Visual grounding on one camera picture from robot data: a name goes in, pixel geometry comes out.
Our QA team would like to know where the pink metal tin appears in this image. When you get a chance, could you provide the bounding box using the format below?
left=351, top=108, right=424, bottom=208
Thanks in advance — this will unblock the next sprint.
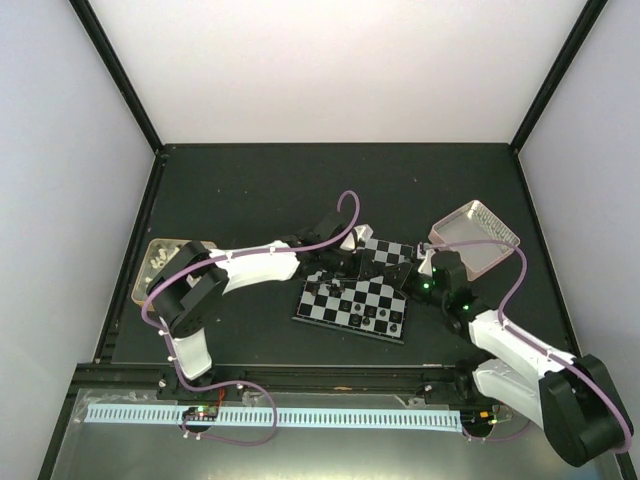
left=428, top=200, right=520, bottom=281

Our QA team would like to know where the white slotted cable duct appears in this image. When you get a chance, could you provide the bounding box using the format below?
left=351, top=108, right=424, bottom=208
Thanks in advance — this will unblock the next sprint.
left=84, top=404, right=462, bottom=433

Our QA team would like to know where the black and white chessboard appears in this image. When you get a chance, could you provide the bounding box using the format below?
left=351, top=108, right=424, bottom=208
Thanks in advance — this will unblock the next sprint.
left=293, top=238, right=414, bottom=344

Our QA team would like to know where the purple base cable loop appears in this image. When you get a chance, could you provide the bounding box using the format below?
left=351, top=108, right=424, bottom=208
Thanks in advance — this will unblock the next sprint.
left=180, top=382, right=279, bottom=447

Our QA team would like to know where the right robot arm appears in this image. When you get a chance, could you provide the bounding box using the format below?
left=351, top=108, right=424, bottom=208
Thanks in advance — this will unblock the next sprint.
left=383, top=251, right=634, bottom=467

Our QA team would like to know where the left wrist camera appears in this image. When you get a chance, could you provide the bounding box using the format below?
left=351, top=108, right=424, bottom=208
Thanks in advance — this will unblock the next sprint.
left=340, top=224, right=373, bottom=252

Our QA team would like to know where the gold tin with white pieces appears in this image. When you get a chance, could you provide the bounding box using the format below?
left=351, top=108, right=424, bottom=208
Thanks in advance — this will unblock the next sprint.
left=131, top=238, right=204, bottom=307

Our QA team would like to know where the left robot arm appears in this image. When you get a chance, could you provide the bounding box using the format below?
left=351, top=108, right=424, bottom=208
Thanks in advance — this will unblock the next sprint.
left=143, top=213, right=373, bottom=399

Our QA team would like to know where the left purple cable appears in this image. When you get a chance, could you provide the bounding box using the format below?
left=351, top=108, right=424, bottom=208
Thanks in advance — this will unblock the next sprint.
left=140, top=190, right=362, bottom=396

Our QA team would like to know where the black piece cluster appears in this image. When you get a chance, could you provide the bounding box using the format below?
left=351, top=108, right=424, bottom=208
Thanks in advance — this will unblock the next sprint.
left=310, top=280, right=346, bottom=297

